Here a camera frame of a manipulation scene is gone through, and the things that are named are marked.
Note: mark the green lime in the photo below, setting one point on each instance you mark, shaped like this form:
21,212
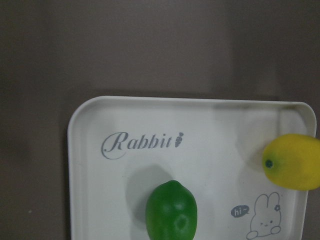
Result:
171,213

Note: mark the yellow lemon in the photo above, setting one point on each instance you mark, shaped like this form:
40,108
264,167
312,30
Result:
292,161

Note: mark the cream rabbit tray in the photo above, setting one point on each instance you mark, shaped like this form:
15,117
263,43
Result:
121,148

